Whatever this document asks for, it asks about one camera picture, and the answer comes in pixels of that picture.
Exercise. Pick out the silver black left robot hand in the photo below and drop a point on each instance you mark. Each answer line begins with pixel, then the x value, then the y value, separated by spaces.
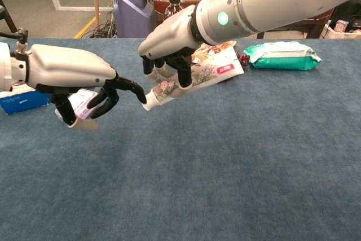
pixel 65 69

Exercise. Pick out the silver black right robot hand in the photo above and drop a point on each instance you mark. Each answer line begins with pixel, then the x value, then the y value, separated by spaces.
pixel 169 37

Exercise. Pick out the white floral toothpaste tube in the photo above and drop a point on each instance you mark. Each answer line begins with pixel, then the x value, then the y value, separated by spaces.
pixel 208 71

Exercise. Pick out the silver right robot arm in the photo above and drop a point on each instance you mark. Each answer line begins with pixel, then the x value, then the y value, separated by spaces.
pixel 268 1

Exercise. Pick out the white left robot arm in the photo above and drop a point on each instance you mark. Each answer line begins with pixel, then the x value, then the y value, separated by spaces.
pixel 7 66

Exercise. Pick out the clear box of floss picks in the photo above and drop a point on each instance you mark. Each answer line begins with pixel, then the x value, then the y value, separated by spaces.
pixel 81 102

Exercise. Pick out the orange spout pouch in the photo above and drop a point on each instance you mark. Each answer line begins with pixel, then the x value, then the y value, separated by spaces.
pixel 214 49

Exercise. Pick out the blue cookie box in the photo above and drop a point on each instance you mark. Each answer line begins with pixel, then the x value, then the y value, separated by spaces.
pixel 22 102

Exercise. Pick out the bunch of red grapes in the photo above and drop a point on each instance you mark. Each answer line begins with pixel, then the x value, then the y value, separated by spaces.
pixel 244 59

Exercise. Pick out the green wet wipes pack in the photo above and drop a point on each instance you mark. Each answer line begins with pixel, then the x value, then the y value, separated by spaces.
pixel 282 60

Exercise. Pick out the blue felt tablecloth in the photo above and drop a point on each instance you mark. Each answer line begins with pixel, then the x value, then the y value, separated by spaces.
pixel 169 181

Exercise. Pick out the white plastic basket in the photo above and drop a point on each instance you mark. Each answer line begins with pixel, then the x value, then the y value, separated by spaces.
pixel 330 33

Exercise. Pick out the small white drink carton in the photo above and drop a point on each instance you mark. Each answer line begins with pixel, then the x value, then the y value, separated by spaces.
pixel 341 25

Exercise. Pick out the black case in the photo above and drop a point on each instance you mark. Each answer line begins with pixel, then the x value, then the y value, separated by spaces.
pixel 351 12

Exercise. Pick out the purple grey robot pedestal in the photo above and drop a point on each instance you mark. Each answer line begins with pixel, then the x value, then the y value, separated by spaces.
pixel 132 12

